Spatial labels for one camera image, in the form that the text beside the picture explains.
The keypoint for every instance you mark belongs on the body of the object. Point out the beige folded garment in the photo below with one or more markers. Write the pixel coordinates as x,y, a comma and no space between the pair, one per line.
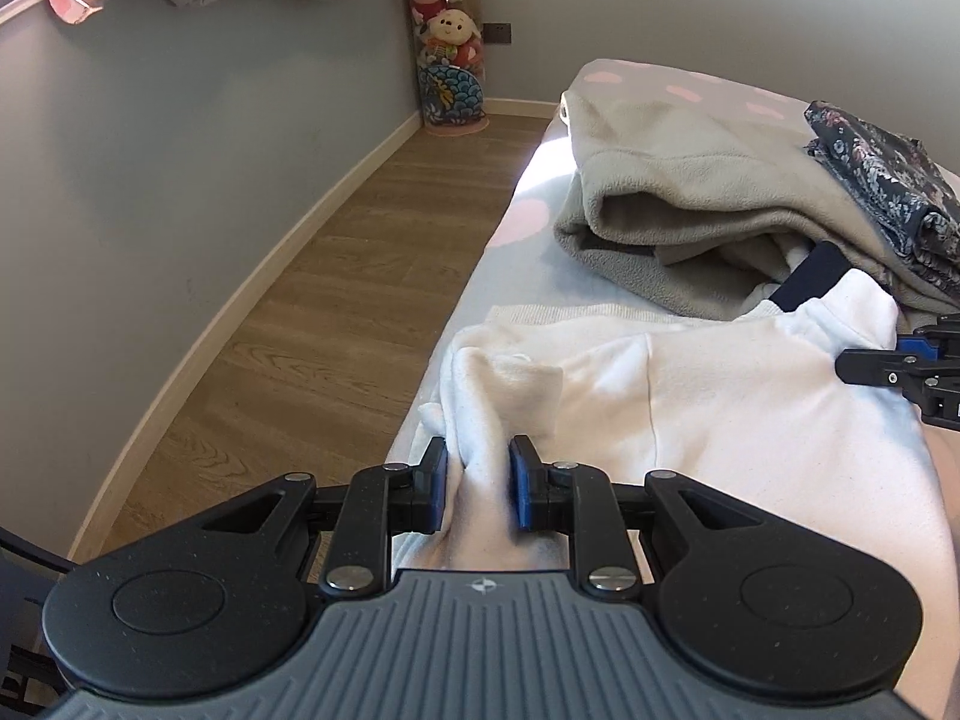
705,216

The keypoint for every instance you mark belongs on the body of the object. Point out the plush toy column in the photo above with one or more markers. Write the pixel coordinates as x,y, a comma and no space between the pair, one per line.
450,67

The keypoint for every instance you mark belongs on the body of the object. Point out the dark floral folded garment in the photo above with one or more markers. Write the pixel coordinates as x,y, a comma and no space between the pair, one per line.
897,185

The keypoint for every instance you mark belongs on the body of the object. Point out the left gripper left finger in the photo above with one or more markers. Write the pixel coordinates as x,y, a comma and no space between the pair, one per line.
218,599

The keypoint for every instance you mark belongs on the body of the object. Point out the dark wall socket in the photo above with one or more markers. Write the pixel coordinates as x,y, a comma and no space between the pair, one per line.
497,33

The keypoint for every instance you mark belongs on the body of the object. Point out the cream long sleeve shirt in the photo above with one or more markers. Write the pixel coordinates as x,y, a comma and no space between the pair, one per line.
751,407

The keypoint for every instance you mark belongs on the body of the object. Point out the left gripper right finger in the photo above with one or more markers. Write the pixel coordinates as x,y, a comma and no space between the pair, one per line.
750,600

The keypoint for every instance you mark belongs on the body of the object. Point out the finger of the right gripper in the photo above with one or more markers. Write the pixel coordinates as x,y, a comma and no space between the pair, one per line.
937,341
920,379

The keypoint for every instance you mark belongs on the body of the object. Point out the black chair frame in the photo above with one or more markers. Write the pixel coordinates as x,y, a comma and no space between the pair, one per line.
30,677

